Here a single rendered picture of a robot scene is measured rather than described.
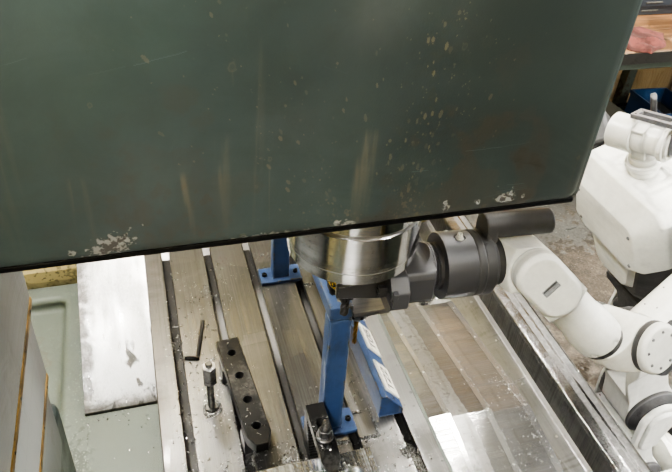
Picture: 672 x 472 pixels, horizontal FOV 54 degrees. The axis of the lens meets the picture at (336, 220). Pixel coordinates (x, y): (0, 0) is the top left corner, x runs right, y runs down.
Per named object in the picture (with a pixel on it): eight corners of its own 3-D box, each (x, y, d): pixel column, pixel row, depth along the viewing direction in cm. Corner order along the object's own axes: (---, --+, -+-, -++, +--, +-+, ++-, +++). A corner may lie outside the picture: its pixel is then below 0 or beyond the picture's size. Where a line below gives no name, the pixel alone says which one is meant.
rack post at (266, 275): (297, 266, 164) (301, 164, 147) (302, 280, 160) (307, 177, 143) (257, 271, 162) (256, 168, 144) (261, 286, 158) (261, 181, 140)
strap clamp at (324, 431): (319, 437, 125) (324, 385, 116) (339, 501, 115) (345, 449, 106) (302, 441, 124) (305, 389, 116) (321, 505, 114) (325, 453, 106)
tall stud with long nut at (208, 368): (218, 401, 130) (215, 356, 123) (220, 412, 128) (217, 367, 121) (203, 404, 130) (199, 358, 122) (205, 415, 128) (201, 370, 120)
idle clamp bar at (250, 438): (239, 357, 140) (238, 335, 136) (275, 460, 121) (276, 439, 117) (216, 362, 138) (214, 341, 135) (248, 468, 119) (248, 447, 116)
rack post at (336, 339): (349, 409, 131) (362, 299, 113) (357, 432, 127) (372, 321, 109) (299, 419, 128) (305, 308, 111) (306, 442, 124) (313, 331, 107)
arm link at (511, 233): (444, 269, 95) (517, 262, 97) (474, 309, 85) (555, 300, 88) (451, 196, 90) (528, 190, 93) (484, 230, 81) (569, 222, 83)
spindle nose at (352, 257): (277, 210, 86) (278, 128, 79) (396, 203, 89) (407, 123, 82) (295, 294, 74) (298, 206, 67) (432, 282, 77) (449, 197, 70)
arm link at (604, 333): (519, 308, 98) (586, 372, 107) (572, 329, 89) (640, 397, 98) (558, 251, 100) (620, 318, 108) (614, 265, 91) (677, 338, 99)
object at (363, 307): (385, 291, 114) (385, 287, 113) (396, 312, 110) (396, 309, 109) (346, 297, 112) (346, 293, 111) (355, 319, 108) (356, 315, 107)
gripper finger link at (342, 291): (336, 279, 81) (385, 274, 82) (334, 298, 83) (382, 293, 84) (339, 287, 80) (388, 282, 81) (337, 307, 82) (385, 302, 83)
